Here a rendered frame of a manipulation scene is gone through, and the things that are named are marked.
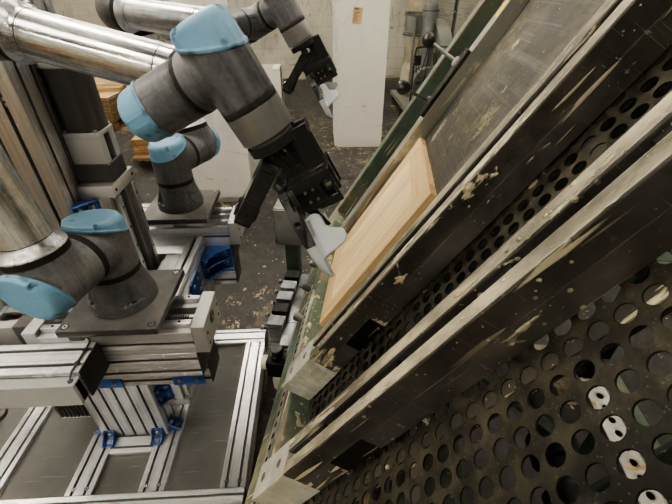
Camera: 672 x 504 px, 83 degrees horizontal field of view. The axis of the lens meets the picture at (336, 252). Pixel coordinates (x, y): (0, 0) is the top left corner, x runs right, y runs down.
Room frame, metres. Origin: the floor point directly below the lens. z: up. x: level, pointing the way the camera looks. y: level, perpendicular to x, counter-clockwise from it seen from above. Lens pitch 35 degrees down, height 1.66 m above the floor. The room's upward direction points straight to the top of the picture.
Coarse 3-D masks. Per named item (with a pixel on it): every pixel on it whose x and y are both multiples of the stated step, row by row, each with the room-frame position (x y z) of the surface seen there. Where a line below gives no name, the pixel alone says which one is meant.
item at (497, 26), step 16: (512, 0) 1.10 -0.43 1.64; (528, 0) 1.10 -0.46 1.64; (512, 16) 1.10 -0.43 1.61; (496, 32) 1.11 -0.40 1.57; (480, 48) 1.11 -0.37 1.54; (464, 64) 1.11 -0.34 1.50; (480, 64) 1.11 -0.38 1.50; (464, 80) 1.11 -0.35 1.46; (448, 96) 1.12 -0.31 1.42; (432, 112) 1.12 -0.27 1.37; (416, 128) 1.13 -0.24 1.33; (400, 144) 1.17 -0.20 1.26; (400, 160) 1.13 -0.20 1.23; (384, 176) 1.14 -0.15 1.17; (368, 192) 1.14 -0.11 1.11; (352, 224) 1.15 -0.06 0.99
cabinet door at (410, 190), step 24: (408, 168) 1.01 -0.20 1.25; (384, 192) 1.06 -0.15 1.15; (408, 192) 0.87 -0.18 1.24; (432, 192) 0.74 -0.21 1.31; (384, 216) 0.91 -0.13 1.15; (408, 216) 0.75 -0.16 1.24; (360, 240) 0.95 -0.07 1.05; (384, 240) 0.78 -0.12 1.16; (336, 264) 1.00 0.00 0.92; (360, 264) 0.81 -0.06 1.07; (336, 288) 0.85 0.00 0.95
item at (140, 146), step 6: (132, 138) 4.14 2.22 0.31; (138, 138) 4.15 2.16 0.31; (132, 144) 4.11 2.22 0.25; (138, 144) 4.11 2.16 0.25; (144, 144) 4.12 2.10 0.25; (138, 150) 4.12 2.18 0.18; (144, 150) 4.12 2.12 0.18; (138, 156) 4.07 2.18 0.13; (144, 156) 4.07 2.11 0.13; (138, 162) 4.06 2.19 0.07; (144, 162) 4.07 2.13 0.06
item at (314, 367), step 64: (640, 0) 0.48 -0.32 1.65; (576, 64) 0.49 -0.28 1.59; (640, 64) 0.48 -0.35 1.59; (512, 128) 0.51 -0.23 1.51; (576, 128) 0.48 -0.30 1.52; (448, 192) 0.54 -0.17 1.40; (512, 192) 0.49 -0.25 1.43; (448, 256) 0.50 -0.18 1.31; (384, 320) 0.51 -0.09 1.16; (320, 384) 0.52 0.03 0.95
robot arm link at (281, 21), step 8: (264, 0) 1.16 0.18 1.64; (272, 0) 1.15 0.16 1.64; (280, 0) 1.14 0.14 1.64; (288, 0) 1.15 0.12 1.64; (264, 8) 1.16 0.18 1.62; (272, 8) 1.15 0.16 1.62; (280, 8) 1.14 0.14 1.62; (288, 8) 1.15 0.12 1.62; (296, 8) 1.16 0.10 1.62; (264, 16) 1.16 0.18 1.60; (272, 16) 1.16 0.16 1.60; (280, 16) 1.15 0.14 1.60; (288, 16) 1.15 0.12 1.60; (296, 16) 1.15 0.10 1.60; (272, 24) 1.17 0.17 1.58; (280, 24) 1.15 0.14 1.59; (288, 24) 1.15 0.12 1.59
